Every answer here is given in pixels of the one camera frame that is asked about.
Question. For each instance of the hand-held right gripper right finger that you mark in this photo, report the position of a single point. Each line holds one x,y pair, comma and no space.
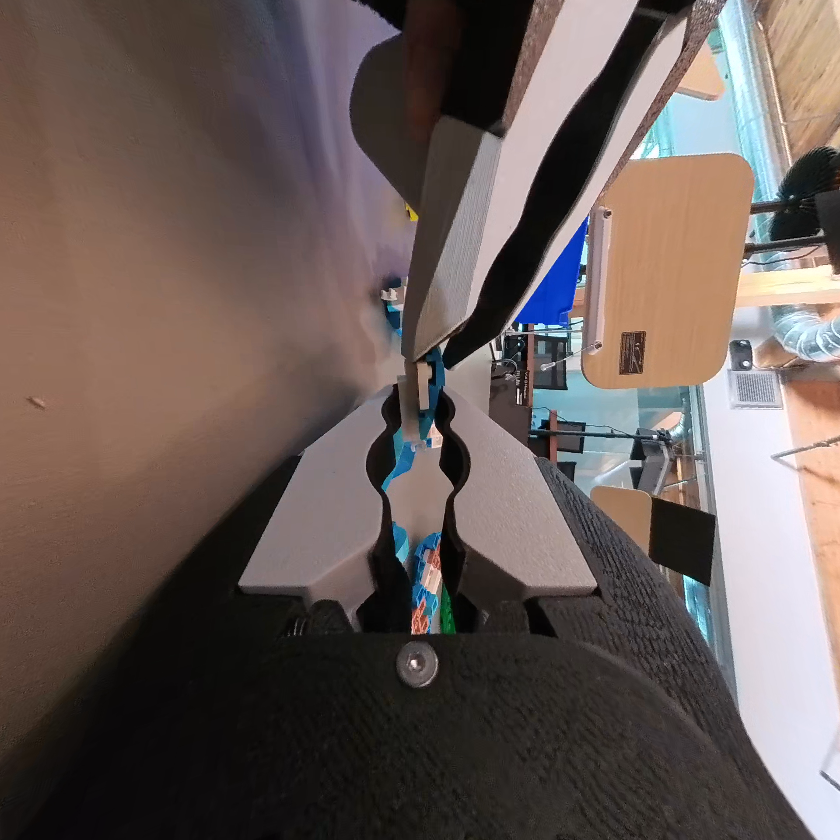
518,518

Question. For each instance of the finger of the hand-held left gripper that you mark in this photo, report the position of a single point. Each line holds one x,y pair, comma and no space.
587,197
453,229

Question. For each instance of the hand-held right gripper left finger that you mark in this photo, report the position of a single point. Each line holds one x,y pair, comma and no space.
315,518

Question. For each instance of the blue lego assembly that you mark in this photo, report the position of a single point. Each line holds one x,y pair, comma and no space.
400,469

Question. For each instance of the tan lego brick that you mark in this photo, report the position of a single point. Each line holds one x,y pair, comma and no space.
423,400

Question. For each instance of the pale blue white lego piece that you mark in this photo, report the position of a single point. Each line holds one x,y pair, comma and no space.
394,308

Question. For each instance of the person's left hand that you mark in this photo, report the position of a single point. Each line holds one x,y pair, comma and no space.
426,65

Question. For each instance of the blue plastic bin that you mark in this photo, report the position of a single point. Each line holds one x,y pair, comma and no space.
558,289

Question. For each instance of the small wooden chair back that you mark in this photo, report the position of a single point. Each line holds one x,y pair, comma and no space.
617,518

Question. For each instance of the black box with label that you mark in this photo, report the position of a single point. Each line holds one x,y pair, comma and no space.
508,407

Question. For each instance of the black screen panel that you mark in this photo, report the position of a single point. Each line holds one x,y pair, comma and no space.
682,538

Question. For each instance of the black bristly object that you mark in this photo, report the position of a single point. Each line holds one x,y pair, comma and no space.
797,190

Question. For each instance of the small black wall device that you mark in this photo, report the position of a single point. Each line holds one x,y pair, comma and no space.
741,354

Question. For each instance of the white wall vent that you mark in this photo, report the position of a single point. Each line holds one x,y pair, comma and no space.
754,389

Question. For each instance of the silver air duct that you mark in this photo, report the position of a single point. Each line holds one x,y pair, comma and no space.
807,334

